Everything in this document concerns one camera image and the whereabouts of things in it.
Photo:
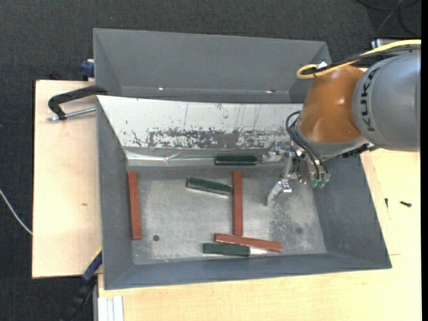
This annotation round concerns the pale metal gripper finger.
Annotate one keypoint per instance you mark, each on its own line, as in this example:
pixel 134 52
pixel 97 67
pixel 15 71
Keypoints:
pixel 275 153
pixel 280 190

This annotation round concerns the dark green flat block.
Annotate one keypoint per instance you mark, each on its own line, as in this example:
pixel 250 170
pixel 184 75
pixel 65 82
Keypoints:
pixel 235 160
pixel 226 249
pixel 209 186

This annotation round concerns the red-brown flat block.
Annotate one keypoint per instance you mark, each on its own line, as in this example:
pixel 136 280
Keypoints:
pixel 237 202
pixel 249 242
pixel 135 206

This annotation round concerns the grey metal bin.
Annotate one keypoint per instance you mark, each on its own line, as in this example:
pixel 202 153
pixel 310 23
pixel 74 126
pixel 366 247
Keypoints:
pixel 187 212

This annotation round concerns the small black screw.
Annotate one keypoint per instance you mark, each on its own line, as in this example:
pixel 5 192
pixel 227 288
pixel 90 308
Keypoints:
pixel 406 204

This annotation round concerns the pale wood board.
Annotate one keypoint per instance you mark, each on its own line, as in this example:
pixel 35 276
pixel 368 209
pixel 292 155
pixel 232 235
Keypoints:
pixel 63 179

